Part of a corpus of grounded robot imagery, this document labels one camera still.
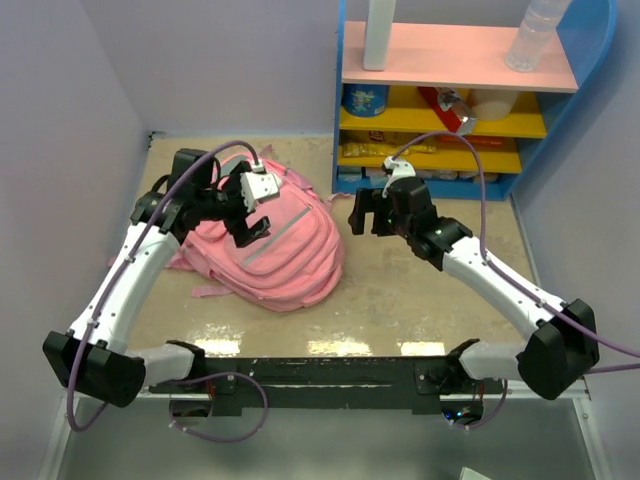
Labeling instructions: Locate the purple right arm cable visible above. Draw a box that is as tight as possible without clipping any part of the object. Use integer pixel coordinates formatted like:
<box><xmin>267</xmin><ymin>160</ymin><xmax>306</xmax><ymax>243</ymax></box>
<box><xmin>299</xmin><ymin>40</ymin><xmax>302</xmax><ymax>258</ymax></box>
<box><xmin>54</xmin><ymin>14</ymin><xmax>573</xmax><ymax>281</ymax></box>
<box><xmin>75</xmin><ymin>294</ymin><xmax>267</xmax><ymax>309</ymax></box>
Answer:
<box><xmin>392</xmin><ymin>130</ymin><xmax>640</xmax><ymax>431</ymax></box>

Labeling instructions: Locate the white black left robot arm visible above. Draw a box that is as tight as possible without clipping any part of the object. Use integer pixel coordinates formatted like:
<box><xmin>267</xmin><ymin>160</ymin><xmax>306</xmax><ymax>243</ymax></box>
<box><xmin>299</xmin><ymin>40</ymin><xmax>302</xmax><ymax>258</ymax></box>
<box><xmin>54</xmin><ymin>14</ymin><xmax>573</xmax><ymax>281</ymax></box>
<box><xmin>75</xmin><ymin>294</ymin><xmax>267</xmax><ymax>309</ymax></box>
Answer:
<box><xmin>43</xmin><ymin>143</ymin><xmax>281</xmax><ymax>407</ymax></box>

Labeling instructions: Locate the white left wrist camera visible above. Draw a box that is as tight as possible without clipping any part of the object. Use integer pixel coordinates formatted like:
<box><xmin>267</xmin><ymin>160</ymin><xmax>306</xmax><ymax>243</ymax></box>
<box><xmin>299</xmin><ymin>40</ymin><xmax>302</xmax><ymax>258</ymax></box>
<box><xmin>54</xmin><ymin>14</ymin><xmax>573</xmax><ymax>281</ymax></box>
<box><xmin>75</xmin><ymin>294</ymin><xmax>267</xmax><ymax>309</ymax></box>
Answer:
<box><xmin>240</xmin><ymin>172</ymin><xmax>282</xmax><ymax>211</ymax></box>

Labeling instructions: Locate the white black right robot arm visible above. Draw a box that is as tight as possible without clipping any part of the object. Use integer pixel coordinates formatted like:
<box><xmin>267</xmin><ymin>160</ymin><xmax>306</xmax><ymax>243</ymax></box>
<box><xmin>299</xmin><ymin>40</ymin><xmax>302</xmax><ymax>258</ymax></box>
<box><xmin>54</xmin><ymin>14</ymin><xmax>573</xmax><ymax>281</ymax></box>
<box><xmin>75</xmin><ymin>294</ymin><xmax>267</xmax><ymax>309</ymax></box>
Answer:
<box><xmin>348</xmin><ymin>177</ymin><xmax>599</xmax><ymax>400</ymax></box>

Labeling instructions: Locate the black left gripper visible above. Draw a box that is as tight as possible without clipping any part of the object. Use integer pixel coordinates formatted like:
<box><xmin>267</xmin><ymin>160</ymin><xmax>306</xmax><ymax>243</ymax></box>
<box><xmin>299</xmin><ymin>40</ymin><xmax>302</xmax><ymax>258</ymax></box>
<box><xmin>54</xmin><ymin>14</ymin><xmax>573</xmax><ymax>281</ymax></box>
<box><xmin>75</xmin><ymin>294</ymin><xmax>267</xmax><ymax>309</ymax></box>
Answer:
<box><xmin>198</xmin><ymin>162</ymin><xmax>271</xmax><ymax>247</ymax></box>

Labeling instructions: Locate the blue round tin can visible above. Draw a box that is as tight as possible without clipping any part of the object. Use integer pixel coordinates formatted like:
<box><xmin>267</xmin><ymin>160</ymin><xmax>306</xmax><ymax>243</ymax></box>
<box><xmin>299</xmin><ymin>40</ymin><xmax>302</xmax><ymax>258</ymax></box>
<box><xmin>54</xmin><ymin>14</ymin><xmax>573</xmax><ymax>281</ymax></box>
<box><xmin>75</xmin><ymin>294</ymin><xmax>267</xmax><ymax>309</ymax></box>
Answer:
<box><xmin>342</xmin><ymin>83</ymin><xmax>390</xmax><ymax>118</ymax></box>

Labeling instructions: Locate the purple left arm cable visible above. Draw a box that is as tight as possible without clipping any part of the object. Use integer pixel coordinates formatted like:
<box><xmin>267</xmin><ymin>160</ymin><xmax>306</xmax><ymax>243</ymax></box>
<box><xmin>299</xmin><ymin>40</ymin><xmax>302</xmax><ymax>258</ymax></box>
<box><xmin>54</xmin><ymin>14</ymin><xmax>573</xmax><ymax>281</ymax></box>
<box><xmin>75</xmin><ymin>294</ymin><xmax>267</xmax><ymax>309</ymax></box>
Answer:
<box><xmin>65</xmin><ymin>140</ymin><xmax>270</xmax><ymax>442</ymax></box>

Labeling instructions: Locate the clear plastic water bottle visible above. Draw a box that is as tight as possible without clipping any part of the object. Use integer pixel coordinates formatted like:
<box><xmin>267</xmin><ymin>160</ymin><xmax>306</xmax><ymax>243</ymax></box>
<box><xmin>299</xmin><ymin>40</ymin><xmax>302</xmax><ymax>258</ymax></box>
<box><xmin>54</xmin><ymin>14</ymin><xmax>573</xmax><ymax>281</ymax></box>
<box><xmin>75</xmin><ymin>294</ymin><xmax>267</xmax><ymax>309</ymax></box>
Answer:
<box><xmin>505</xmin><ymin>0</ymin><xmax>572</xmax><ymax>72</ymax></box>

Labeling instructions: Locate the red flat package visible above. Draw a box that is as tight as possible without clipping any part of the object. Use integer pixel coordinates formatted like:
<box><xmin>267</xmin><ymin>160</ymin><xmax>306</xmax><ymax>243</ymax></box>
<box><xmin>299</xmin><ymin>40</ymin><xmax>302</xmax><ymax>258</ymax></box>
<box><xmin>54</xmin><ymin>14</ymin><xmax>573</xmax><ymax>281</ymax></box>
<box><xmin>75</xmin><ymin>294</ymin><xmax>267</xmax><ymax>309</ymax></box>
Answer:
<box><xmin>436</xmin><ymin>135</ymin><xmax>511</xmax><ymax>151</ymax></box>

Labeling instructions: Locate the white tall bottle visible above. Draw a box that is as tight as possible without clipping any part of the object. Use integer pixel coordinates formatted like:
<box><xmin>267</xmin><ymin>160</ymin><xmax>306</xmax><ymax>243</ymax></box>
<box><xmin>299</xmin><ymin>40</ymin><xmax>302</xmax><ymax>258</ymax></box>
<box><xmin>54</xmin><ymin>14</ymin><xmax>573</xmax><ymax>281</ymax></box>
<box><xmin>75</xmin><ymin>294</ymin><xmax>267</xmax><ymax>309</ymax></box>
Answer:
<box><xmin>363</xmin><ymin>0</ymin><xmax>396</xmax><ymax>71</ymax></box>

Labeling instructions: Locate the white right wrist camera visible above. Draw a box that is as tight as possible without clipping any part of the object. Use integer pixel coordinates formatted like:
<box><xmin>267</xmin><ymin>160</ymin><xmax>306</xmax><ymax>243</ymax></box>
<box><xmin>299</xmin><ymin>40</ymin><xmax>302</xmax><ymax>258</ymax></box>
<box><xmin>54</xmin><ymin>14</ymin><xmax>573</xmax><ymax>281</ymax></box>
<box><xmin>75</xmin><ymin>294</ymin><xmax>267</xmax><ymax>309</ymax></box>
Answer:
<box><xmin>382</xmin><ymin>156</ymin><xmax>416</xmax><ymax>198</ymax></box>

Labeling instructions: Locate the pink student backpack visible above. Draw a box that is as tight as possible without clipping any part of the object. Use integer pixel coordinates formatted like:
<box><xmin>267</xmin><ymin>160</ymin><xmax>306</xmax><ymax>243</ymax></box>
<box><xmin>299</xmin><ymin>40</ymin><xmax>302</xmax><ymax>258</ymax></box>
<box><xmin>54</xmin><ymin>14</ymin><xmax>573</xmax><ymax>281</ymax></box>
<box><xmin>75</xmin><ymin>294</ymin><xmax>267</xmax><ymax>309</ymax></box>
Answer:
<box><xmin>165</xmin><ymin>141</ymin><xmax>345</xmax><ymax>312</ymax></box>

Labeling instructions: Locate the blue wooden shelf unit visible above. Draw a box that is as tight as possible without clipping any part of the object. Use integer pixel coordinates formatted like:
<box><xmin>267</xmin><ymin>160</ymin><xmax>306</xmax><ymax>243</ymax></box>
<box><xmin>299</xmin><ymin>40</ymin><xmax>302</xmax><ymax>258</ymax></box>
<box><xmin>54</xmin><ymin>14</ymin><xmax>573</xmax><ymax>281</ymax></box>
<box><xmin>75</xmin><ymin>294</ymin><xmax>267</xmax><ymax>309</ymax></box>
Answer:
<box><xmin>332</xmin><ymin>1</ymin><xmax>617</xmax><ymax>201</ymax></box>

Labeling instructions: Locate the red snack box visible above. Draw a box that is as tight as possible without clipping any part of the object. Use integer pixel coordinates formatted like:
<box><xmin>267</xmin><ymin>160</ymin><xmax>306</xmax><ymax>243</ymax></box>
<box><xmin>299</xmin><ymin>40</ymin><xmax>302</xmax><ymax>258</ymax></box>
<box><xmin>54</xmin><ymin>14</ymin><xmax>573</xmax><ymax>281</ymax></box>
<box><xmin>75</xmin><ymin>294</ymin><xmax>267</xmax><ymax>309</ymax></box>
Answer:
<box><xmin>417</xmin><ymin>86</ymin><xmax>478</xmax><ymax>135</ymax></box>

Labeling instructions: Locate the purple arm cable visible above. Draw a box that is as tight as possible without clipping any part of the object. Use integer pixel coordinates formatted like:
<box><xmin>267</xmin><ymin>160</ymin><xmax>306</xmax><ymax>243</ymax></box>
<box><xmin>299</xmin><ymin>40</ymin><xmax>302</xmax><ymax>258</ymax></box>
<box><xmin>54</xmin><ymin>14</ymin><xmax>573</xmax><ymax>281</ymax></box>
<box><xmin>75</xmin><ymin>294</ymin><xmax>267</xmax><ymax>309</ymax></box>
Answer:
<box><xmin>392</xmin><ymin>130</ymin><xmax>640</xmax><ymax>431</ymax></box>
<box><xmin>65</xmin><ymin>140</ymin><xmax>270</xmax><ymax>442</ymax></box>

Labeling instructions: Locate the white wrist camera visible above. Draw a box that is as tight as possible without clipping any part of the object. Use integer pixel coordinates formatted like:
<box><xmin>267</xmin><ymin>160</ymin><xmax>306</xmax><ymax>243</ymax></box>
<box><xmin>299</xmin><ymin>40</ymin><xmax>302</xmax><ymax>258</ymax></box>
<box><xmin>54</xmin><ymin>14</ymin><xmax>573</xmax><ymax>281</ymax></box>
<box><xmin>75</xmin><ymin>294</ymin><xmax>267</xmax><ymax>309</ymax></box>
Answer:
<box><xmin>382</xmin><ymin>156</ymin><xmax>416</xmax><ymax>198</ymax></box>
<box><xmin>240</xmin><ymin>172</ymin><xmax>282</xmax><ymax>211</ymax></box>

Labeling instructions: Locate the yellow chips bag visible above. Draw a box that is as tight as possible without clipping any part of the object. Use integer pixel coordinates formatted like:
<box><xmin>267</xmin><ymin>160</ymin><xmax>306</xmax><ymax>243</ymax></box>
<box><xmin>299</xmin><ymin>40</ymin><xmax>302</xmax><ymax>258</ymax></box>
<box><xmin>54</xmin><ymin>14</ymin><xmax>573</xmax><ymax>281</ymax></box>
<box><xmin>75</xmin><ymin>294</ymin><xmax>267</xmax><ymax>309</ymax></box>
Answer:
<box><xmin>340</xmin><ymin>130</ymin><xmax>417</xmax><ymax>158</ymax></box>

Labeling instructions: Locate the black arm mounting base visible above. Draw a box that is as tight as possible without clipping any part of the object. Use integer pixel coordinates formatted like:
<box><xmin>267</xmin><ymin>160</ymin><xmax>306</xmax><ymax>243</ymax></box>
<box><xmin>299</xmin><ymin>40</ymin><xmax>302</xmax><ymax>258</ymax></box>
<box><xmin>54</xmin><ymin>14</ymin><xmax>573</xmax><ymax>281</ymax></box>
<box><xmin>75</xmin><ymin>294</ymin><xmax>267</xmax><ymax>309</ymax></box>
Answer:
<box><xmin>148</xmin><ymin>357</ymin><xmax>506</xmax><ymax>419</ymax></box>

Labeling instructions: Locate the white plastic cup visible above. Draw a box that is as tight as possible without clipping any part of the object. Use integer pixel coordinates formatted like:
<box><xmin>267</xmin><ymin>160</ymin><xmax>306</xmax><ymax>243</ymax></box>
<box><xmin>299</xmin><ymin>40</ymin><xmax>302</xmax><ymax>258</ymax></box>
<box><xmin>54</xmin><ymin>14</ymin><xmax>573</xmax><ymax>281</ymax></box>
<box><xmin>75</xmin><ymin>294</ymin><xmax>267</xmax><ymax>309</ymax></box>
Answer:
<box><xmin>468</xmin><ymin>89</ymin><xmax>520</xmax><ymax>121</ymax></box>

